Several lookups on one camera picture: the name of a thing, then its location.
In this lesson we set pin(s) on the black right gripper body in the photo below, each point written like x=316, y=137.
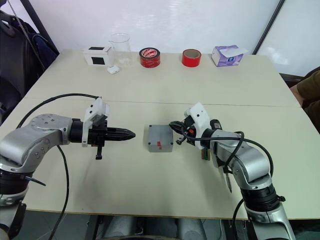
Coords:
x=189, y=126

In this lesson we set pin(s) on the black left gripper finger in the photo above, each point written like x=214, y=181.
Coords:
x=120, y=138
x=120, y=131

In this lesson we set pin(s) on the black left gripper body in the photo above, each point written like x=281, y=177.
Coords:
x=98, y=136

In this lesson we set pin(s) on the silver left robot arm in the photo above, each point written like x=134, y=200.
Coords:
x=37, y=140

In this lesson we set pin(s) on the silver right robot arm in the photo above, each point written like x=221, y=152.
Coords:
x=250, y=162

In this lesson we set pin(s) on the grey plastic box red mark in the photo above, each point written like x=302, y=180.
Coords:
x=160, y=135

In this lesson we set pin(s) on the purple tissue box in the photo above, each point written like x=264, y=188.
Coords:
x=226, y=58

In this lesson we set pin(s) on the white box black squares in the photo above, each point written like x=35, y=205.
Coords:
x=96, y=56

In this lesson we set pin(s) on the small green circuit board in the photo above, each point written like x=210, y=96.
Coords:
x=206, y=154

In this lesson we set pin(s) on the white earbud case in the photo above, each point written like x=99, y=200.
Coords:
x=112, y=69

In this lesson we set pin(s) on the black red tape roll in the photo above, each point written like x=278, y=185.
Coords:
x=150, y=58

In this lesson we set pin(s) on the clear glass beaker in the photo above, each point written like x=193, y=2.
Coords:
x=121, y=50

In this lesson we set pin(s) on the black table leg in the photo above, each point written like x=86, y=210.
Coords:
x=93, y=228

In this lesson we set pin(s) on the person in brown clothing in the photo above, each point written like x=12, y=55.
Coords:
x=310, y=92

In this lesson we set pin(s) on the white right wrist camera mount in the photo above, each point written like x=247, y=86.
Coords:
x=200, y=115

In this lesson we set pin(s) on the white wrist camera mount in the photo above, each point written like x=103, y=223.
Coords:
x=200, y=115
x=96, y=106

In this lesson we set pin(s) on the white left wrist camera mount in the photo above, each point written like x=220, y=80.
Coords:
x=96, y=106

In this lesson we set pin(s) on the black diagonal frame pole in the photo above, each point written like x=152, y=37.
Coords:
x=268, y=27
x=42, y=25

